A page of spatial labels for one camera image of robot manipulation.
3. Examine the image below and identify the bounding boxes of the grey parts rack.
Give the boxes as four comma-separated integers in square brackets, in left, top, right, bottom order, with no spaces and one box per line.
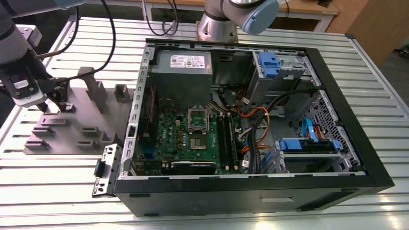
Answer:
[23,66,138,156]

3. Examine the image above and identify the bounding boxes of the blue VGA port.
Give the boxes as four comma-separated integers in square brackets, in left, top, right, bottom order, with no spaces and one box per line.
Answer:
[143,146,158,161]

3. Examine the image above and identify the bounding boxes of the green motherboard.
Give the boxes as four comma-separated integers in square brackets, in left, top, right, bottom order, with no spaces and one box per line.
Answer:
[132,111,247,175]

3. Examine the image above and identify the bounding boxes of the grey power supply unit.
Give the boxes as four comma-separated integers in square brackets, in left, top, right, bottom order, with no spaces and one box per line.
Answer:
[148,49,215,113]

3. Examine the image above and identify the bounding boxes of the metal socket cover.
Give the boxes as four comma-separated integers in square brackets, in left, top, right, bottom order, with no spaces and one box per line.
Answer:
[187,106,212,134]

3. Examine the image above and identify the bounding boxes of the black graphics card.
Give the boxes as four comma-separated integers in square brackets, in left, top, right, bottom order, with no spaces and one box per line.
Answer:
[162,160,218,176]

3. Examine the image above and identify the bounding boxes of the black round cooler fan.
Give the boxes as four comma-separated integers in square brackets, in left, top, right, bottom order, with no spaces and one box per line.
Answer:
[219,85,240,109]

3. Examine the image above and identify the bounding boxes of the black RAM slot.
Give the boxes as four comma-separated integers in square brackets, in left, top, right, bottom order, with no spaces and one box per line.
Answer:
[226,112,240,172]
[218,112,230,172]

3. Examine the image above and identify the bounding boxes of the black PC case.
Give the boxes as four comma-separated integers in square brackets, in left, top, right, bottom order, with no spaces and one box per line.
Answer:
[114,37,396,218]

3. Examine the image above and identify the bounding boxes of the blue plastic disk carrier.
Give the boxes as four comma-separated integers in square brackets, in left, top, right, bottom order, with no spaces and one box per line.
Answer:
[259,51,283,78]

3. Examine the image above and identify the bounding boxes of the grey metal drive cage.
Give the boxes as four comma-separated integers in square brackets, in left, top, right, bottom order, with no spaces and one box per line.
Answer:
[248,49,323,106]

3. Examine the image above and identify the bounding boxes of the hard disk in blue carrier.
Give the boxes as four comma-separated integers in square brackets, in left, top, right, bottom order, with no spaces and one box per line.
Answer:
[275,138,341,154]

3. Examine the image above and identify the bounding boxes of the grey metal disk bay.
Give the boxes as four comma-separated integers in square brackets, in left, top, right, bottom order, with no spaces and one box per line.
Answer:
[271,138,365,174]

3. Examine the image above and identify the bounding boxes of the wooden desk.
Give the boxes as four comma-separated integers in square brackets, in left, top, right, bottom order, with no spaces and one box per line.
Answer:
[281,0,340,33]

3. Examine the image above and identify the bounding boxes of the wooden cabinet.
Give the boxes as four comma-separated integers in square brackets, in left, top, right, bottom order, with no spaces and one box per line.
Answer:
[325,0,407,65]

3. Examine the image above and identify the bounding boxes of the black chair base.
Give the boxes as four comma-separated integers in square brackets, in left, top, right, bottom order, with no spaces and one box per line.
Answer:
[395,42,409,58]

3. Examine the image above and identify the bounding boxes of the black camera cable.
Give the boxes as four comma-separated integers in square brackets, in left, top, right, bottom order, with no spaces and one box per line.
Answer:
[52,0,116,83]
[34,6,80,60]

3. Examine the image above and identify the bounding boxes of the grey metal retainer bracket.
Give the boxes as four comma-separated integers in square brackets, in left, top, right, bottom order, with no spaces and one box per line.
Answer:
[92,143,122,198]

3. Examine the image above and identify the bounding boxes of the grey hanging cable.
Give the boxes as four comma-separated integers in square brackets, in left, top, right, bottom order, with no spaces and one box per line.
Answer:
[143,0,180,36]

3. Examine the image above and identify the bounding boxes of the yellow black power wires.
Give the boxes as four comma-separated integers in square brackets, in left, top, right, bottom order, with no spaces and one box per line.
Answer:
[207,99,232,114]

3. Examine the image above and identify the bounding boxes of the orange wire bundle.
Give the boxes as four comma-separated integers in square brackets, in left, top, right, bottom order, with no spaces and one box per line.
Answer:
[236,106,273,154]

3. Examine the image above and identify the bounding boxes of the blue flat data cable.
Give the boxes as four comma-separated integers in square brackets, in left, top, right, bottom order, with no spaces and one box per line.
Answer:
[300,116,321,142]

